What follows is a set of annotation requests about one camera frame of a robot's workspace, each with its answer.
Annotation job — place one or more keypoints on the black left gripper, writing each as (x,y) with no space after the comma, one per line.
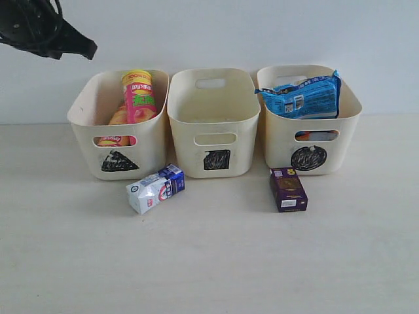
(38,27)

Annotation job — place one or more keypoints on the yellow Lays chips can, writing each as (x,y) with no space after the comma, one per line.
(119,118)

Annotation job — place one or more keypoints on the pink Lays chips can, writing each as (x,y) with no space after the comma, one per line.
(138,96)

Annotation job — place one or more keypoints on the orange noodle packet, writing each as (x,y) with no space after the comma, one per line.
(303,136)

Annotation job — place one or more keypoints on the blue noodle packet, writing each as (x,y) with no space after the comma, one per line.
(312,98)

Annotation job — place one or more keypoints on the cream bin triangle mark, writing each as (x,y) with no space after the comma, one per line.
(89,117)

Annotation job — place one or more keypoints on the white blue milk carton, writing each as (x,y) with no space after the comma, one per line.
(155,188)

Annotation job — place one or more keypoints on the cream bin square mark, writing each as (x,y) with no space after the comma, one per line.
(214,117)

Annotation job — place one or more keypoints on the cream bin circle mark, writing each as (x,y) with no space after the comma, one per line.
(330,138)

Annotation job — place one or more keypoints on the purple small box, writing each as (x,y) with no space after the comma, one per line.
(287,190)

